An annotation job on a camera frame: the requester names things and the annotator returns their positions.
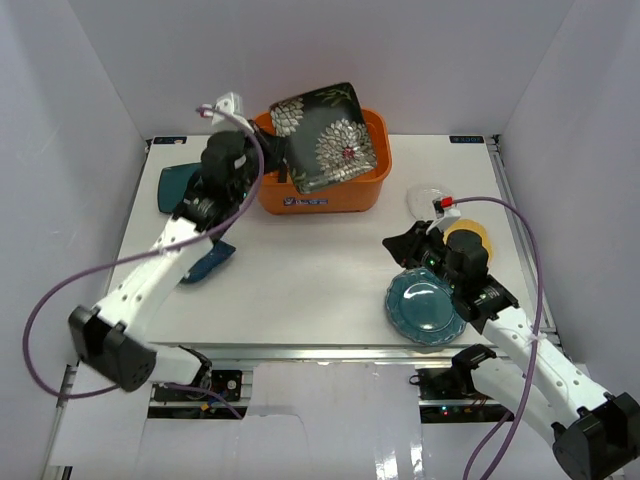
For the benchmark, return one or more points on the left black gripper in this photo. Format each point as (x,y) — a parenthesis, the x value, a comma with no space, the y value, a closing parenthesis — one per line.
(270,151)

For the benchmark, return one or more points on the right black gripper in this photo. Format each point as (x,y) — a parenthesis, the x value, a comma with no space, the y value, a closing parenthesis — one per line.
(404,248)

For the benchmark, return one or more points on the clear glass plate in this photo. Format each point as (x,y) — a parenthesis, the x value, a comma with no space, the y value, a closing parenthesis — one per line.
(420,200)

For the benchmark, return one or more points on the black floral square plate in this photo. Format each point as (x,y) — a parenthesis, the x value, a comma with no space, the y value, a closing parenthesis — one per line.
(326,138)

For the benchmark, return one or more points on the yellow square dish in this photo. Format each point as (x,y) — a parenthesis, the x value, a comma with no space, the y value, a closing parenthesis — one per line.
(475,227)

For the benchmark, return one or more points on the teal scalloped round plate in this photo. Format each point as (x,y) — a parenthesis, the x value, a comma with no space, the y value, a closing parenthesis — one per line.
(419,306)

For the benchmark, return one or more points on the dark blue leaf dish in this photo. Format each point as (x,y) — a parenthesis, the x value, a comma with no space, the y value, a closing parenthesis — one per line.
(220,253)

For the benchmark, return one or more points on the dark teal square plate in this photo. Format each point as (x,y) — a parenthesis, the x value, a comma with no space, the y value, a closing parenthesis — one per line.
(172,184)

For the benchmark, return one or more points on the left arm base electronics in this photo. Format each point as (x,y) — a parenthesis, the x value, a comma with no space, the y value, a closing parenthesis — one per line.
(223,400)

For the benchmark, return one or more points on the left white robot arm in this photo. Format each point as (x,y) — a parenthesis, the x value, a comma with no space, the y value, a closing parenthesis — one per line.
(111,337)

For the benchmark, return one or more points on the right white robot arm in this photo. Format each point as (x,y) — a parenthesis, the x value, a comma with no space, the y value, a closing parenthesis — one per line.
(592,432)

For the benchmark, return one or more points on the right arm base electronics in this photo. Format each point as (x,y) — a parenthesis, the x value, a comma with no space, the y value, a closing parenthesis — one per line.
(442,400)

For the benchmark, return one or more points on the orange plastic bin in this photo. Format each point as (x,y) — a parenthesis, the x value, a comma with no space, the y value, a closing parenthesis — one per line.
(357,195)

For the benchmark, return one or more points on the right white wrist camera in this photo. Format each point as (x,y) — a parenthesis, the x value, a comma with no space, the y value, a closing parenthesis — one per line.
(446,214)

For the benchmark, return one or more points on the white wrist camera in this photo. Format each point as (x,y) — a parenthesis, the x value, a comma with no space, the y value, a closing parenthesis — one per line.
(226,113)
(446,214)

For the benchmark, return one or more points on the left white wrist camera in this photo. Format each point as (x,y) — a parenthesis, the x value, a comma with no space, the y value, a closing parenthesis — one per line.
(226,113)

